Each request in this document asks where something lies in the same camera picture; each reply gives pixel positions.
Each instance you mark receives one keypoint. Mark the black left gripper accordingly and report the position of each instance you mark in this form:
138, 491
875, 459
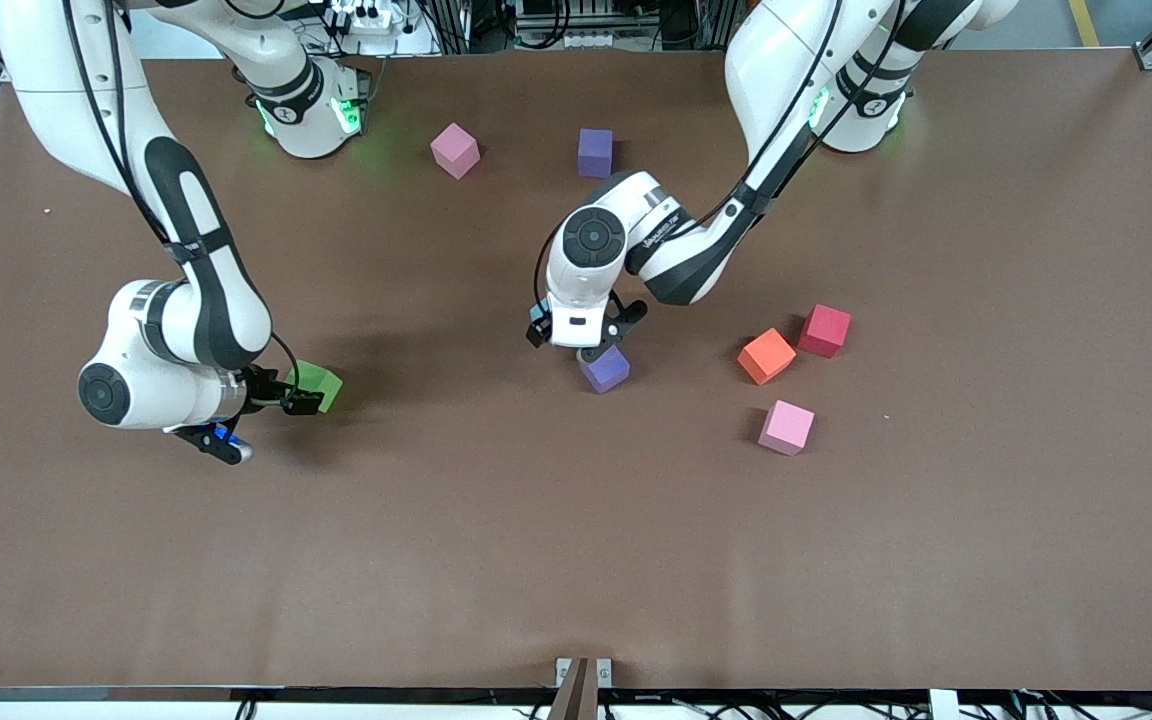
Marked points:
594, 352

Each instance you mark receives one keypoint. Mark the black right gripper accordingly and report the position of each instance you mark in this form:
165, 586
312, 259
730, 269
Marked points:
262, 387

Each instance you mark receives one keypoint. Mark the green foam cube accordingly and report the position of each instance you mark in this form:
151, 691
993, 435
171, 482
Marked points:
321, 380

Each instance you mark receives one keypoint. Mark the purple foam cube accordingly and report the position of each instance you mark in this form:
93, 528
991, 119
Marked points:
608, 375
595, 152

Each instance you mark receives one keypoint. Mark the orange foam cube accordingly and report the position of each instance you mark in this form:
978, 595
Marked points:
766, 355

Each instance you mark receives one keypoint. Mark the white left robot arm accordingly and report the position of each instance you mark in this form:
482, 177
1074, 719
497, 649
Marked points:
786, 50

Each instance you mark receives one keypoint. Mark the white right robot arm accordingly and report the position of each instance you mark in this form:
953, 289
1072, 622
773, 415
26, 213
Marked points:
46, 60

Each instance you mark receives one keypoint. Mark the pink foam cube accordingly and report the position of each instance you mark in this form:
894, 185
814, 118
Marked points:
455, 150
786, 427

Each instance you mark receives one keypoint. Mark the red foam cube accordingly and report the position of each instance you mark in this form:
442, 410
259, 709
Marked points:
825, 330

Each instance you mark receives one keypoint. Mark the dark equipment rack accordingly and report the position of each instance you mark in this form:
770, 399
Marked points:
536, 25

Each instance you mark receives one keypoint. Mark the white power strip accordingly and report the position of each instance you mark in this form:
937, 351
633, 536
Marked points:
366, 18

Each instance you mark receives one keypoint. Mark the brown support beam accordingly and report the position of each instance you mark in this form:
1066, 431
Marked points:
576, 700

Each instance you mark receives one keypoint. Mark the grey metal bracket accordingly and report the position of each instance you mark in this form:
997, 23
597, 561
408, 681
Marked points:
563, 672

